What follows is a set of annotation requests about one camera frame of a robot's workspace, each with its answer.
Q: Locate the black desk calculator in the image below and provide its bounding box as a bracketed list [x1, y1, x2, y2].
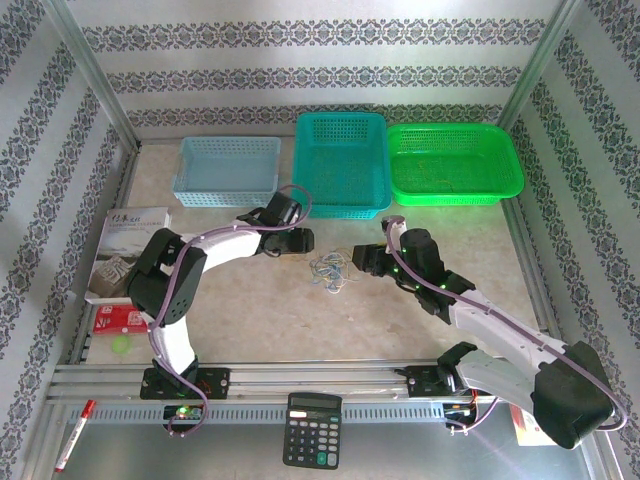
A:
[282, 392, 344, 470]

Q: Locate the red memory card package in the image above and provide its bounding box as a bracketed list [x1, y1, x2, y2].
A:
[508, 402, 546, 446]

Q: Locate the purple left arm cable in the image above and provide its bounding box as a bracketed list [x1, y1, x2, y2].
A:
[148, 183, 314, 439]

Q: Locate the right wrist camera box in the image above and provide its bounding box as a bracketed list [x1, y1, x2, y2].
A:
[381, 214, 407, 239]

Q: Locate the light blue plastic basket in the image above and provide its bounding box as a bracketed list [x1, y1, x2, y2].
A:
[172, 136, 282, 209]

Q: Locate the thin orange cable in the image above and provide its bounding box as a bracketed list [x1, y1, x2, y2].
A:
[312, 246, 362, 289]
[412, 158, 457, 195]

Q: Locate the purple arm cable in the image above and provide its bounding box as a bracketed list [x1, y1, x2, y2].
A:
[382, 214, 629, 435]
[148, 183, 314, 439]

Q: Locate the red white marker pen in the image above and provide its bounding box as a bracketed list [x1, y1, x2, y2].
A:
[53, 398, 97, 474]

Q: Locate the green plastic basket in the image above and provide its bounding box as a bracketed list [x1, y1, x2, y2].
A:
[385, 122, 525, 207]

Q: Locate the grey slotted cable duct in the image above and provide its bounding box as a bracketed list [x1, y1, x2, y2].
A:
[67, 403, 449, 425]

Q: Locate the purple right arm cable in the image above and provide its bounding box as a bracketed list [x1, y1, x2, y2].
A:
[382, 214, 629, 435]

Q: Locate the aluminium frame post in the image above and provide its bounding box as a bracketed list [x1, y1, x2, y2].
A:
[497, 0, 586, 130]
[44, 0, 142, 150]

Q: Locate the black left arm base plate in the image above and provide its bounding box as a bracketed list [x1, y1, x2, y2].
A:
[139, 367, 231, 401]

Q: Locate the aluminium mounting rail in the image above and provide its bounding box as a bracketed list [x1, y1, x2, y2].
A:
[47, 360, 587, 402]

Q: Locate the aluminium side rail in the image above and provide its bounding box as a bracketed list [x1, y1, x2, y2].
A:
[67, 144, 144, 366]
[499, 199, 571, 361]

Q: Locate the red white card box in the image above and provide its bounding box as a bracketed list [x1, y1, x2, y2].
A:
[92, 302, 151, 335]

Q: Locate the teal plastic basket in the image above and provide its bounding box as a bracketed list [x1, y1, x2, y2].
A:
[291, 110, 394, 220]

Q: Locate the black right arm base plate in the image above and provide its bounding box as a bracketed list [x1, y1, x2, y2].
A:
[405, 364, 497, 400]

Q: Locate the grey cover book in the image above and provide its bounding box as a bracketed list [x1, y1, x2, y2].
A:
[84, 206, 172, 305]

